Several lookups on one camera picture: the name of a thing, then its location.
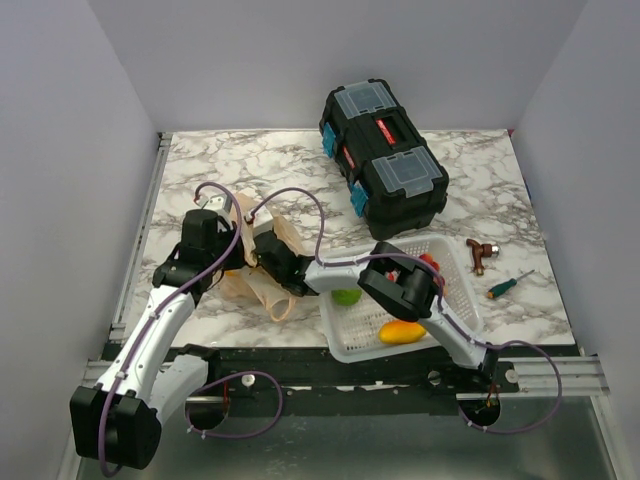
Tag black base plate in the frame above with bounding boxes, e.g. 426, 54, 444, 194
102, 344, 586, 419

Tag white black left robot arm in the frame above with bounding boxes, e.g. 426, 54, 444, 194
70, 207, 244, 469

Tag green fake lime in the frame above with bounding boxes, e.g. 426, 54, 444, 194
331, 289, 362, 307

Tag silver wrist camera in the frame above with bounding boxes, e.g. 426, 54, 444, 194
244, 207, 274, 237
194, 193, 233, 216

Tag white plastic basket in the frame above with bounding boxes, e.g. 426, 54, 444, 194
318, 233, 484, 363

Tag brown metal fitting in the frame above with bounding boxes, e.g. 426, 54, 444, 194
465, 238, 501, 276

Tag translucent orange plastic bag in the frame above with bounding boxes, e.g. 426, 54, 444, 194
219, 207, 305, 322

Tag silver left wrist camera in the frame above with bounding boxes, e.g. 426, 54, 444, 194
194, 193, 233, 216

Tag green handled screwdriver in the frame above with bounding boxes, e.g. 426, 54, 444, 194
487, 270, 534, 299

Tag red fake lychee bunch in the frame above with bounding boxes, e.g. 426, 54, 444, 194
385, 253, 444, 286

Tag orange yellow fake mango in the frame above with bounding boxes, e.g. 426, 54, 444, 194
378, 320, 427, 345

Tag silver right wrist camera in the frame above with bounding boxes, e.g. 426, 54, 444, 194
244, 207, 274, 237

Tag black plastic toolbox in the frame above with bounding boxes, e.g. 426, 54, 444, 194
319, 79, 449, 240

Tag aluminium frame rail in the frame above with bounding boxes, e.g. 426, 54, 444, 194
59, 132, 616, 480

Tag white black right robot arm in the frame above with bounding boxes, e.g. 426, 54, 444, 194
255, 232, 497, 392

